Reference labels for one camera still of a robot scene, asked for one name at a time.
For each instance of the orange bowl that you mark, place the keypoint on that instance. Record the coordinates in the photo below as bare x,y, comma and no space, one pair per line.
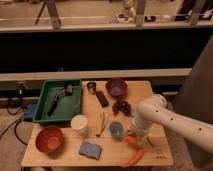
49,139

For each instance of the dark grape bunch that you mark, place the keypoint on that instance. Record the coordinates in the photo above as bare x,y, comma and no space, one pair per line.
121,106

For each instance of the blue box on floor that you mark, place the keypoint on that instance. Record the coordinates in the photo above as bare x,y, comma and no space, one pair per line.
29,112

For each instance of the blue sponge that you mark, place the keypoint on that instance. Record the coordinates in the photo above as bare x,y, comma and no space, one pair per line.
90,150

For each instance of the white cup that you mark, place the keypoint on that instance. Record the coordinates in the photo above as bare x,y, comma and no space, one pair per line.
79,123

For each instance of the red yellow apple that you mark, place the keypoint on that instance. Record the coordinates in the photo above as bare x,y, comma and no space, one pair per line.
131,139

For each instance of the purple bowl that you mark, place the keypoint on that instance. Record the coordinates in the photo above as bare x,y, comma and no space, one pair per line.
116,87

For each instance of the black remote control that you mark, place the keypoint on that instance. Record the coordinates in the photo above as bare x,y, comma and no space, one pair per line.
102,99

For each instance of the orange carrot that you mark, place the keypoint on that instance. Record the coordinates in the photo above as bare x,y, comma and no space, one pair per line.
139,153

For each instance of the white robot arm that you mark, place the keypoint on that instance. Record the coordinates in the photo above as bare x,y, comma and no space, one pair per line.
153,110

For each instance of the black handled brush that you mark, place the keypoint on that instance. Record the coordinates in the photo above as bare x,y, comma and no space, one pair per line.
65,91

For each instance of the blue cup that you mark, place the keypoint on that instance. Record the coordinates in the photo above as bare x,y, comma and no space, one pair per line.
116,129

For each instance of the green plastic tray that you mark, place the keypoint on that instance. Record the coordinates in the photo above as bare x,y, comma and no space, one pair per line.
68,106

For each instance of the metal spoon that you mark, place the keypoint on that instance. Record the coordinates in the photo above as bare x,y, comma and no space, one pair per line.
151,144

